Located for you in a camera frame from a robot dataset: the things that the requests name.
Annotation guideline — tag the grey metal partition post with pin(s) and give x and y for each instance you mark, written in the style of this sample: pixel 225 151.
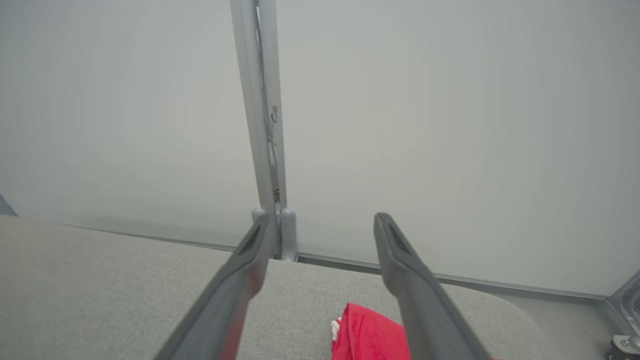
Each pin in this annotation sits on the grey metal partition post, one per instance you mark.
pixel 250 100

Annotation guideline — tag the grey metal corner post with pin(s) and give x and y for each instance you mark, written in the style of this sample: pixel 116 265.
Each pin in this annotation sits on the grey metal corner post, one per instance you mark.
pixel 627 305

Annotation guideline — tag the grey partition base rail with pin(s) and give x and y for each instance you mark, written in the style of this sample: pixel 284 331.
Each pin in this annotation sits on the grey partition base rail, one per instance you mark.
pixel 500 288

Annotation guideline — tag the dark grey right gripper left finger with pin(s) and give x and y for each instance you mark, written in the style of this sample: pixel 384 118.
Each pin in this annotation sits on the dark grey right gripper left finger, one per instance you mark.
pixel 225 300

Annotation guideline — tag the grey fabric sofa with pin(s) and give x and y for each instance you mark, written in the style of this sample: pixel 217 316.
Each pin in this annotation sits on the grey fabric sofa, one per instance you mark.
pixel 100 290

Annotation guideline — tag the red and white jersey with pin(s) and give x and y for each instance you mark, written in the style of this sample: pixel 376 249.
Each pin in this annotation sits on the red and white jersey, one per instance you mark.
pixel 370 335

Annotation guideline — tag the slanted grey frame post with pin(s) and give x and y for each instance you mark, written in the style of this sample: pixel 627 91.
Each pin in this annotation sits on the slanted grey frame post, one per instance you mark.
pixel 5 207

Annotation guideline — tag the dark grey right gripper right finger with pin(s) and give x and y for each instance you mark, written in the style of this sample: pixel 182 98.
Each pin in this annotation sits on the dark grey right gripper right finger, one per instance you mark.
pixel 420 300

